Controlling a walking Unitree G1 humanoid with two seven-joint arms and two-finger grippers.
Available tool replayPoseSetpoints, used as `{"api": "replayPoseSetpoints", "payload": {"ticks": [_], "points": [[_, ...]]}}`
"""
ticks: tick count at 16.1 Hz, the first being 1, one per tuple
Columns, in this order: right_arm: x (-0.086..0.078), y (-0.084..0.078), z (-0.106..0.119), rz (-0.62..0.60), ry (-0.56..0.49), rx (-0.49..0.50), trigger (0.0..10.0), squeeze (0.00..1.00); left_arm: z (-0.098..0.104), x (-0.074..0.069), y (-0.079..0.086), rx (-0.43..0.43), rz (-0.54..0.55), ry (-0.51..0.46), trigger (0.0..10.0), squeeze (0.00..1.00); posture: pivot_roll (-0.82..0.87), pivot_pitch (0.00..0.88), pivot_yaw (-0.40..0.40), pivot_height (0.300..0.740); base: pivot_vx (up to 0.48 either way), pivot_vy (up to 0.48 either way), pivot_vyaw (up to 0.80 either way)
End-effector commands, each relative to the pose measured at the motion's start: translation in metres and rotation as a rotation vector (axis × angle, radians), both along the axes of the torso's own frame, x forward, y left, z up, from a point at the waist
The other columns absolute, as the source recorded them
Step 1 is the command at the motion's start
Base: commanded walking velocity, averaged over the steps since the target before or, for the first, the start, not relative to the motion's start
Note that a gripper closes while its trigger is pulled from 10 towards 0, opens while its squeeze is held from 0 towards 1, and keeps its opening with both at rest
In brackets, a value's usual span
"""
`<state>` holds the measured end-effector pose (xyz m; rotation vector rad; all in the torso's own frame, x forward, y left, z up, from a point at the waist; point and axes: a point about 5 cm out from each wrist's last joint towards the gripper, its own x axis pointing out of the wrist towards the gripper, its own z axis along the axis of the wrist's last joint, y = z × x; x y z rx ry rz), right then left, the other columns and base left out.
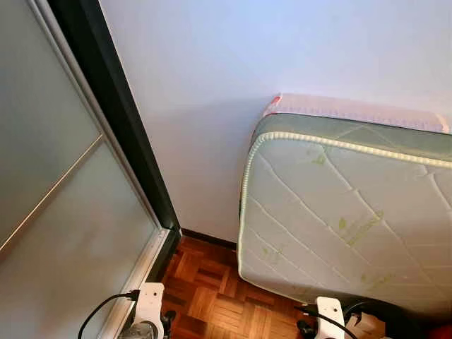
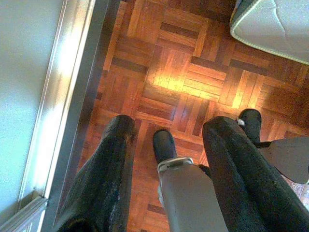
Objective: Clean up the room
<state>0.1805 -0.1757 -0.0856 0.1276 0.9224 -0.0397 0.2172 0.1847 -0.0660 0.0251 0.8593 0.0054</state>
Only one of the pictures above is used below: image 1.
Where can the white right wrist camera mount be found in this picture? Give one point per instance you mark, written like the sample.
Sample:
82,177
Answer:
330,314

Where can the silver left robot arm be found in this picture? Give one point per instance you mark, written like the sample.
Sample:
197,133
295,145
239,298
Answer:
138,332

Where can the dark skirting board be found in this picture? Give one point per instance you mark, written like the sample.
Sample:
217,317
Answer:
208,239

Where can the white quilted mattress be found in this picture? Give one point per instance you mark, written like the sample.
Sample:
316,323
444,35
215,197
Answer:
339,212

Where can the pink mattress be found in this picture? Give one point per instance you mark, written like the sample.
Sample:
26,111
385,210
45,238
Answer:
353,109

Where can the black round bin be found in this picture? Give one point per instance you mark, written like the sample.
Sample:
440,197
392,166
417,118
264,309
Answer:
399,318

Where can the black wardrobe frame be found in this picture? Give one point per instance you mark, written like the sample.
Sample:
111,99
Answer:
106,85

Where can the frosted glass sliding door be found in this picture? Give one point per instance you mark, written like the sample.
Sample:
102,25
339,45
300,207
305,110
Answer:
56,212

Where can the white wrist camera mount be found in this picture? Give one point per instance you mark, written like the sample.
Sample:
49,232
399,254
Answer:
150,300
330,314

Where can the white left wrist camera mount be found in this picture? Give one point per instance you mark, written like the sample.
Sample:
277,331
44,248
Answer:
150,300

